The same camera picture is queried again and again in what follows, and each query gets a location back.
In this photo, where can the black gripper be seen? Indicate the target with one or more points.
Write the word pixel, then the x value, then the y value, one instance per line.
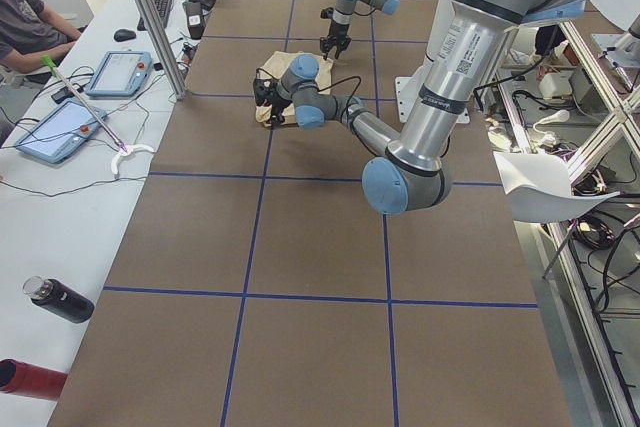
pixel 278 108
pixel 337 35

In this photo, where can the cream long sleeve shirt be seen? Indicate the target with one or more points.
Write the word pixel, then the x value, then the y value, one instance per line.
pixel 276 66

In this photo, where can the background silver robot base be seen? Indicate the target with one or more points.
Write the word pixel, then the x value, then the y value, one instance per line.
pixel 621 51

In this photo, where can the metal grabber stick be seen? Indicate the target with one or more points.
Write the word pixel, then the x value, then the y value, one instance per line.
pixel 124 150

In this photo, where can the far blue teach pendant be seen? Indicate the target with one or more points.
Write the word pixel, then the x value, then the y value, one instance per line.
pixel 120 74

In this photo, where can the blue teach pendant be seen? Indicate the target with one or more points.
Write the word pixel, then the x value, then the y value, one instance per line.
pixel 60 134
pixel 120 74

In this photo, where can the black keyboard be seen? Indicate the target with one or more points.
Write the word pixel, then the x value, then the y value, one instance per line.
pixel 157 6

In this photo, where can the black computer mouse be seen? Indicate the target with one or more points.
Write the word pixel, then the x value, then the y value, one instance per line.
pixel 122 35

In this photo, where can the near blue teach pendant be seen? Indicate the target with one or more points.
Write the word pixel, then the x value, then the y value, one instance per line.
pixel 60 134

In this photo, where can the white plastic chair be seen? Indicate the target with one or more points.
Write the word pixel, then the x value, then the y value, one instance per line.
pixel 539 190

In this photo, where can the seated person grey shirt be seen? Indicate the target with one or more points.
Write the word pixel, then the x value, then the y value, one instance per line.
pixel 31 30

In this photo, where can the black water bottle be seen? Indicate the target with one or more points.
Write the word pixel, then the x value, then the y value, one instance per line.
pixel 59 299

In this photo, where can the red cylinder bottle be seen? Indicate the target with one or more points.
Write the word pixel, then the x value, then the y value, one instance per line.
pixel 27 380

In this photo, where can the aluminium frame post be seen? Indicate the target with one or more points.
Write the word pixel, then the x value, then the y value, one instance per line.
pixel 159 39

